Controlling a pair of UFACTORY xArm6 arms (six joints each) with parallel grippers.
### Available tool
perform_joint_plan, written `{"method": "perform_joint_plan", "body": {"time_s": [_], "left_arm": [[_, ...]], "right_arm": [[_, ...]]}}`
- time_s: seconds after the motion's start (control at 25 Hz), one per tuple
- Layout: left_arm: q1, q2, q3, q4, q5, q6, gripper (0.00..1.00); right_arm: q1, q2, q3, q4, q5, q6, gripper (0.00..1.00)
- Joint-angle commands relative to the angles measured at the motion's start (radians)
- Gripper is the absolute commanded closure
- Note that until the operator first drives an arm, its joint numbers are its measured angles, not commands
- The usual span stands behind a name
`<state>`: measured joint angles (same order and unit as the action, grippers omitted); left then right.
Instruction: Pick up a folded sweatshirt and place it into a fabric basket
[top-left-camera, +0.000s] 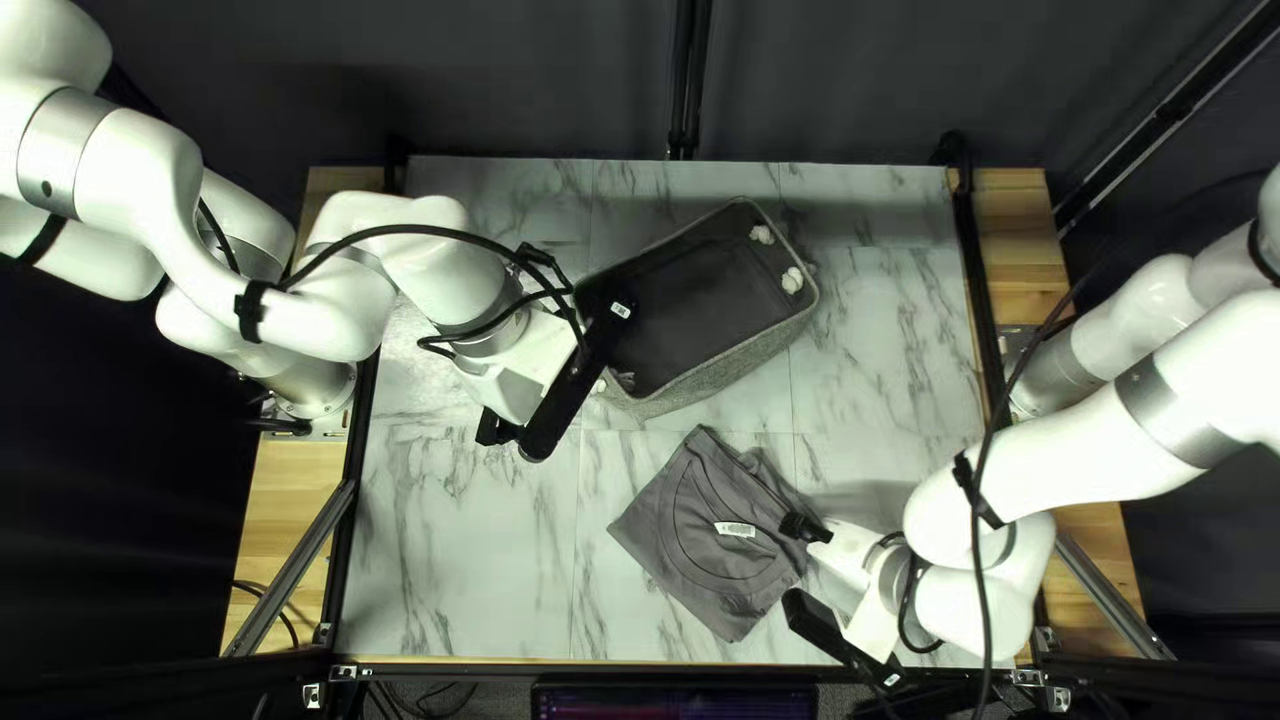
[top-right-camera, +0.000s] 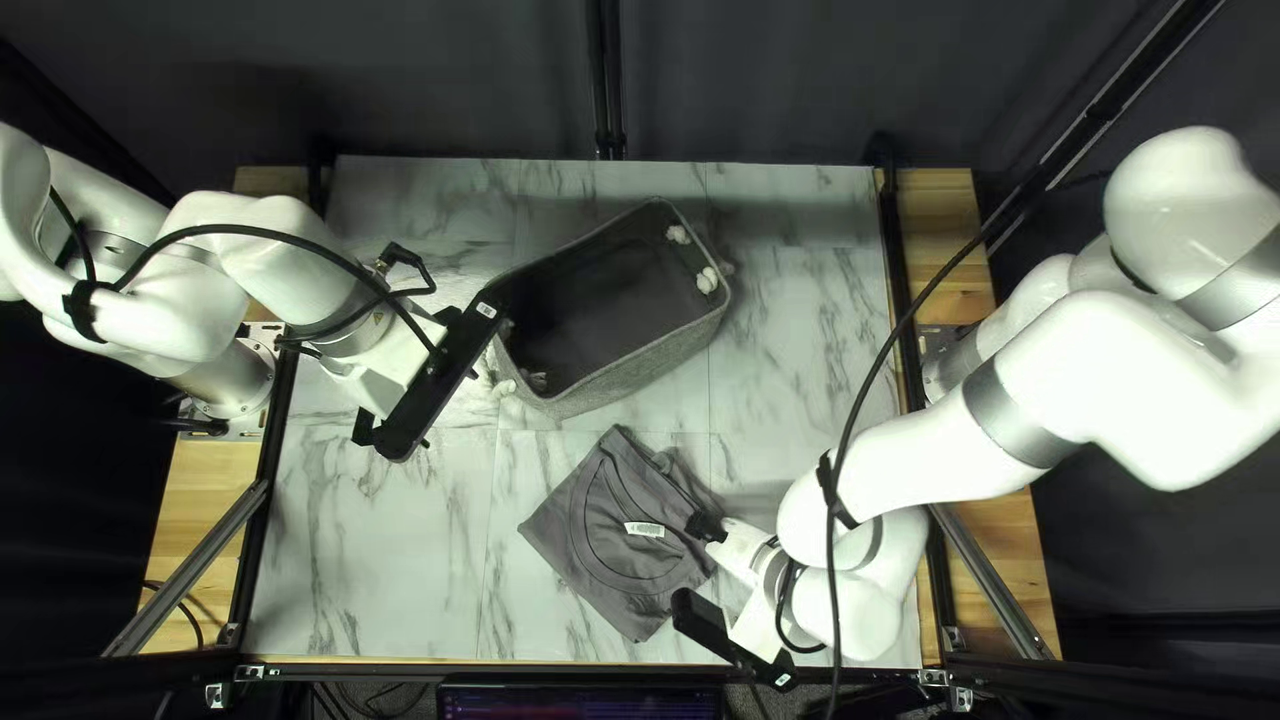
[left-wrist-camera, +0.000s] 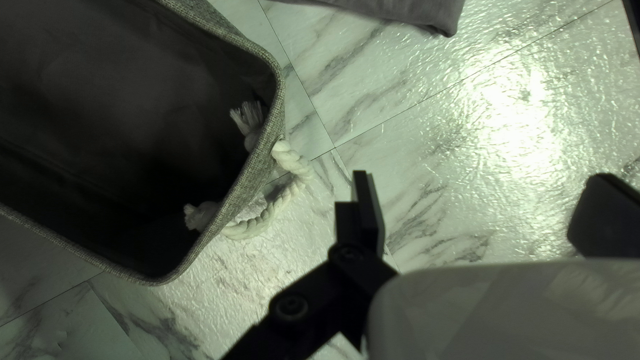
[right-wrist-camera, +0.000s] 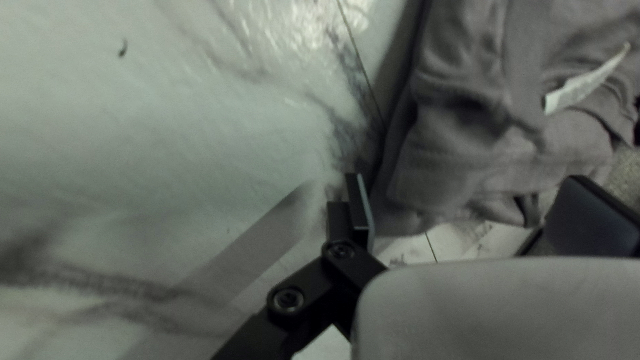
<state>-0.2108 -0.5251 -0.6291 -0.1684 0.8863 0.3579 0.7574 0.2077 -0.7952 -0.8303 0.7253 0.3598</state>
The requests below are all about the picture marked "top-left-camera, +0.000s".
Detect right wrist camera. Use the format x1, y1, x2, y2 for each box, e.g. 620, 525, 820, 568
780, 588, 906, 691

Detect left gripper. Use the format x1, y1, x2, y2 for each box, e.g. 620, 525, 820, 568
475, 308, 586, 448

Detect grey fabric basket rope handles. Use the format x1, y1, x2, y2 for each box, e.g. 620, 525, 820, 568
572, 197, 823, 421

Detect black frame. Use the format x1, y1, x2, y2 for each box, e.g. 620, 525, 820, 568
220, 0, 1280, 720

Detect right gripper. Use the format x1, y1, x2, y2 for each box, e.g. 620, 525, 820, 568
778, 510, 883, 603

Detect black cable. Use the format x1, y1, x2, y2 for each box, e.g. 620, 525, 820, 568
240, 225, 586, 361
895, 280, 1091, 720

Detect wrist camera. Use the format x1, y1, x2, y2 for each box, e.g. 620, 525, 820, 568
515, 295, 641, 463
780, 588, 906, 691

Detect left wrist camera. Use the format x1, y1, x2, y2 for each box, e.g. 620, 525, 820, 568
515, 295, 641, 463

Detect grey sweatshirt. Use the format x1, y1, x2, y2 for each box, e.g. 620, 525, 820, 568
607, 425, 831, 643

